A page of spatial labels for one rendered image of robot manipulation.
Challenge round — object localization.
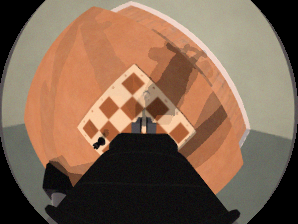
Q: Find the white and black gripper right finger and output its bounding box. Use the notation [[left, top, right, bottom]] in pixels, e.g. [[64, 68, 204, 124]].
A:
[[146, 117, 156, 134]]

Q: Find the brown and cream chessboard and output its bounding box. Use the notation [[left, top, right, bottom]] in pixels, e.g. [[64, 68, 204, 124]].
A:
[[77, 64, 196, 155]]

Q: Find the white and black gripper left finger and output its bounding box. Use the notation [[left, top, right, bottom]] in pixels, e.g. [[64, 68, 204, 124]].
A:
[[131, 117, 142, 133]]

